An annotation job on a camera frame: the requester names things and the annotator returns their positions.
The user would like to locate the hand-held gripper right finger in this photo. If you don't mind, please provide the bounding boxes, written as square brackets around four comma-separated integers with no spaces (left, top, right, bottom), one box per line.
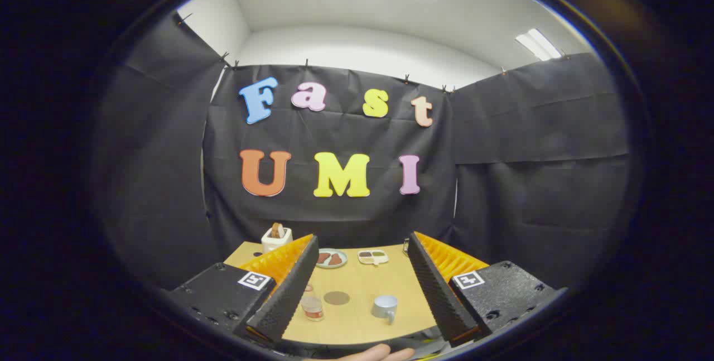
[407,232,564,348]

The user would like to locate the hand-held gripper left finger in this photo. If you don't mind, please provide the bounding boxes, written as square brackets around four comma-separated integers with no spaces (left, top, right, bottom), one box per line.
[167,234,320,345]

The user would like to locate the clear plastic juice bottle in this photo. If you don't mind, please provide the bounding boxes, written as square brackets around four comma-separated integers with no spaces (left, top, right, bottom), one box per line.
[301,286,325,321]

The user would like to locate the white cup with handle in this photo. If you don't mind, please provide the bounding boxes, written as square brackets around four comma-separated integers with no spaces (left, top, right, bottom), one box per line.
[372,295,399,325]

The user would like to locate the white toy toaster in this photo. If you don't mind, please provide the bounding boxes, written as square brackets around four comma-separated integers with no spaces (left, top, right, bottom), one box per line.
[261,227,293,254]

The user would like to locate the round plate with meat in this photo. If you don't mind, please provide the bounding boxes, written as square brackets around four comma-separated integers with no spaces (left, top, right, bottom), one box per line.
[316,248,348,269]

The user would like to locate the wooden table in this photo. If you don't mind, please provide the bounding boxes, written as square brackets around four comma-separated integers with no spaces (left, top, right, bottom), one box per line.
[224,241,441,346]

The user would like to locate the cream divided food dish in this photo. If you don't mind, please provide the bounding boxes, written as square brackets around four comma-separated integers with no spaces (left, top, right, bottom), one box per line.
[358,249,389,266]

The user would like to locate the small ceiling light panel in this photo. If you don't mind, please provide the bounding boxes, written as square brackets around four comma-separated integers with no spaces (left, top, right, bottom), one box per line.
[515,28,563,61]

